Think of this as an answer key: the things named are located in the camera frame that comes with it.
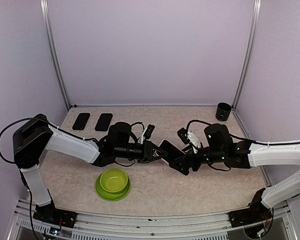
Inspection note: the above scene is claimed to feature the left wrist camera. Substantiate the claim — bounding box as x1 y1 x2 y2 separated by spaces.
139 124 155 144

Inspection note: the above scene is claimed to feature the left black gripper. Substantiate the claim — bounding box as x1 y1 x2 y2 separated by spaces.
114 139 168 164

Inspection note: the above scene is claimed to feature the green bowl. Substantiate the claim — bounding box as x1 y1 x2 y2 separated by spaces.
99 168 129 194

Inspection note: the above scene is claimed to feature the left aluminium frame post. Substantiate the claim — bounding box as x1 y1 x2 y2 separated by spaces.
40 0 72 111

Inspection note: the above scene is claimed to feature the black cylinder cup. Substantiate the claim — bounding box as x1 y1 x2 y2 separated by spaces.
215 102 232 122

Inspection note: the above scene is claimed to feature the pink phone case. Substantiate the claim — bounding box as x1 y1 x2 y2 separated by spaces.
159 139 185 164

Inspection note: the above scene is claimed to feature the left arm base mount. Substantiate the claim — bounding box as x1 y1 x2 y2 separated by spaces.
33 190 78 229

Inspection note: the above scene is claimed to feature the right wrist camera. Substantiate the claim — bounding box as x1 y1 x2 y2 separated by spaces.
177 128 202 154

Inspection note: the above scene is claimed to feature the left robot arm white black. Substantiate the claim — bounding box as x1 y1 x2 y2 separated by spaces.
3 114 168 223

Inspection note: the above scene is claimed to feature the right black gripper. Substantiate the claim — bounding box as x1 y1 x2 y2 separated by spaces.
169 144 226 176

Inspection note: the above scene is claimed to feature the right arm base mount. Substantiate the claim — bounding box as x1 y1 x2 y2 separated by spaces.
228 188 273 228

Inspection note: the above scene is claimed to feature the aluminium frame post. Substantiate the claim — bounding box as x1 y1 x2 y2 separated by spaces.
40 0 72 111
232 0 262 111

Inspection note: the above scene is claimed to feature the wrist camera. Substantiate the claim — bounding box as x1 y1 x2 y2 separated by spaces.
139 124 155 144
177 128 202 154

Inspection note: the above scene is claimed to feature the black phone case horizontal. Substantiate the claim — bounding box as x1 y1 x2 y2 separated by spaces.
72 112 90 131

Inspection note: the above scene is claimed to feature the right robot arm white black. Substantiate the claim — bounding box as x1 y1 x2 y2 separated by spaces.
169 123 300 222

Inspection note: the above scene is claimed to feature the front aluminium rail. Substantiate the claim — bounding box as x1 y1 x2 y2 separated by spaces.
4 199 300 240

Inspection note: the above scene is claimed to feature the right aluminium frame post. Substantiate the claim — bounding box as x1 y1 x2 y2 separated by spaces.
232 0 262 111

